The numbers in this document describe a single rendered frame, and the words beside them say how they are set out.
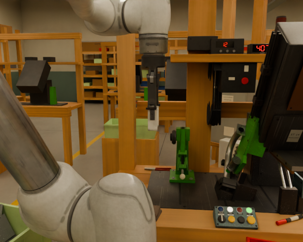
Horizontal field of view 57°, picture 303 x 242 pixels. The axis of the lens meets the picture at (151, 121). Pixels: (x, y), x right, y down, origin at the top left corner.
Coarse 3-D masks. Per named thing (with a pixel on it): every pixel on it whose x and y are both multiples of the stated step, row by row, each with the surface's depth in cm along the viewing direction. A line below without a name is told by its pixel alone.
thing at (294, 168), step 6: (276, 150) 119; (282, 150) 119; (288, 150) 119; (276, 156) 116; (282, 156) 111; (288, 156) 111; (294, 156) 111; (300, 156) 111; (282, 162) 109; (288, 162) 104; (294, 162) 104; (300, 162) 104; (288, 168) 104; (294, 168) 100; (300, 168) 100
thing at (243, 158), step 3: (243, 156) 119; (246, 156) 119; (240, 159) 120; (243, 159) 118; (246, 159) 118; (240, 162) 119; (243, 162) 117; (246, 162) 117; (240, 165) 118; (243, 165) 118; (237, 168) 121; (240, 168) 120; (234, 171) 124; (237, 171) 123
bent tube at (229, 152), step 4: (240, 124) 127; (240, 128) 128; (244, 128) 126; (236, 132) 125; (240, 132) 125; (244, 132) 125; (232, 136) 131; (236, 136) 129; (232, 140) 132; (236, 140) 132; (228, 144) 134; (232, 144) 133; (228, 148) 134; (232, 148) 134; (228, 152) 134; (228, 156) 133; (228, 160) 131; (224, 168) 130; (224, 172) 128; (224, 176) 127; (228, 176) 126
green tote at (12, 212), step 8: (8, 208) 107; (16, 208) 105; (8, 216) 107; (16, 216) 106; (16, 224) 107; (24, 224) 106; (16, 232) 108; (24, 232) 89; (32, 232) 93; (16, 240) 86; (24, 240) 89; (32, 240) 93; (40, 240) 97; (48, 240) 101
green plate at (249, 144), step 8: (248, 120) 126; (256, 120) 116; (248, 128) 123; (256, 128) 117; (248, 136) 120; (256, 136) 118; (240, 144) 127; (248, 144) 118; (256, 144) 119; (240, 152) 124; (248, 152) 120; (256, 152) 119
